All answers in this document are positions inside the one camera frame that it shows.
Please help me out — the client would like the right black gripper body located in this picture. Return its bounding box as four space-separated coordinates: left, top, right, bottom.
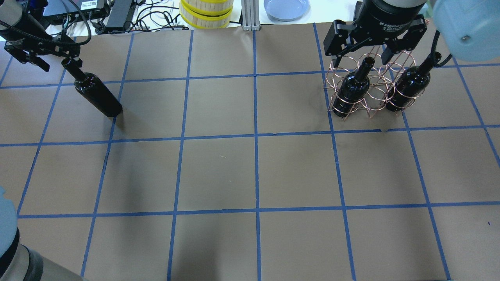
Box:
352 0 426 43

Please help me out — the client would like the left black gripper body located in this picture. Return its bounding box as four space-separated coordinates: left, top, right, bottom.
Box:
4 34 81 72

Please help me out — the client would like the dark wine bottle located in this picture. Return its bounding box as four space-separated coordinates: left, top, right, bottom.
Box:
61 58 123 117

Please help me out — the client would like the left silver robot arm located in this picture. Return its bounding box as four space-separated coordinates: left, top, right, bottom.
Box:
0 0 83 72

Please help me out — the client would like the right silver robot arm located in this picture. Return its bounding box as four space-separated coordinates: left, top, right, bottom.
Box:
323 0 500 67

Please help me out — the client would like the wine bottle in basket right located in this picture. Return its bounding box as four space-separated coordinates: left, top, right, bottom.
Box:
384 52 442 112

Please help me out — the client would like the wine bottle in basket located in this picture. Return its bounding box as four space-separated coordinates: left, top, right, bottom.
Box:
332 56 375 119
384 52 442 112

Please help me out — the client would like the wine bottle in basket left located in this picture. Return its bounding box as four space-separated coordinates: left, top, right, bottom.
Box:
332 56 375 119

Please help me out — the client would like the yellow wooden steamer basket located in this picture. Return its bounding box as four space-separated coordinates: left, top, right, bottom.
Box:
179 0 234 29

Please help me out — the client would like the blue plate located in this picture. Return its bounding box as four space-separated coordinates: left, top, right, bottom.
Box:
264 0 310 22

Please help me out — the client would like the black power adapter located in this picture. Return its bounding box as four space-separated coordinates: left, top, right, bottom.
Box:
105 0 136 32

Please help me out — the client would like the copper wire wine basket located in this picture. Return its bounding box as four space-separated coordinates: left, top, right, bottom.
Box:
323 46 432 121

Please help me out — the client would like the aluminium frame post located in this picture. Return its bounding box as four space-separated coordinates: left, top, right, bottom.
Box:
241 0 261 31

